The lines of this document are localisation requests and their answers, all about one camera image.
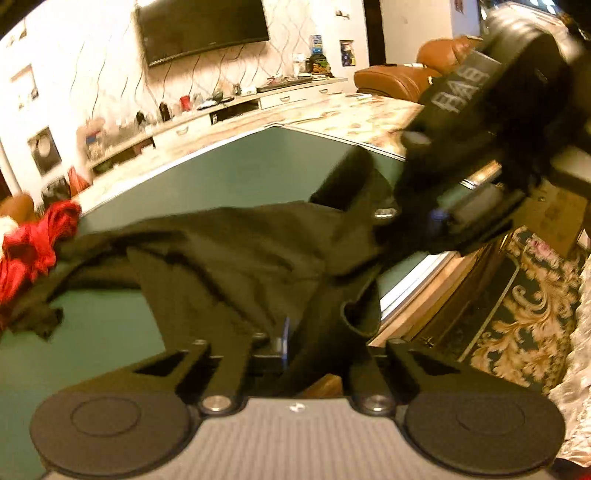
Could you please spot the black trousers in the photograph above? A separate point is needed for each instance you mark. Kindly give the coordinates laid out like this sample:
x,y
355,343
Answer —
x,y
305,269

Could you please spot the brown leather armchair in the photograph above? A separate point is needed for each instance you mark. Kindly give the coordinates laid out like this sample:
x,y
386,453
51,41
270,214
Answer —
x,y
435,59

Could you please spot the black bag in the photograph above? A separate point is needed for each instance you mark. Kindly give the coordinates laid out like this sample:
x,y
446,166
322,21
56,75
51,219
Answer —
x,y
56,191

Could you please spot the green table mat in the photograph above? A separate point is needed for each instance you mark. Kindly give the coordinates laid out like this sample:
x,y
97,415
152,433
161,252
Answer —
x,y
103,329

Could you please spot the red garment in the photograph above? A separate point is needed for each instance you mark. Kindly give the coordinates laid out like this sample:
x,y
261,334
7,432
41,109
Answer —
x,y
29,252

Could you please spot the brown leather sofa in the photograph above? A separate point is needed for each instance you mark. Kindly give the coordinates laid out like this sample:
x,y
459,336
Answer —
x,y
20,208

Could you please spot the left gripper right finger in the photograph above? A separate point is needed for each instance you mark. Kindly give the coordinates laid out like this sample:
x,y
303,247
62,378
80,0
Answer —
x,y
455,416

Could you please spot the orange plastic bag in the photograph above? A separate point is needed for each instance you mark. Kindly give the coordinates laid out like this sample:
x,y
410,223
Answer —
x,y
77,183

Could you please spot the white TV cabinet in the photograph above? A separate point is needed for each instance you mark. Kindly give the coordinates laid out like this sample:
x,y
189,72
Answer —
x,y
196,120

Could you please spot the wall mounted television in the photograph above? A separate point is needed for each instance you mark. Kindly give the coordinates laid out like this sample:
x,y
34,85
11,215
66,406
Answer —
x,y
173,29

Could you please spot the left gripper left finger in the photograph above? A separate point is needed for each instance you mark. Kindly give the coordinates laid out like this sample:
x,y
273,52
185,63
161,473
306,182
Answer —
x,y
135,419

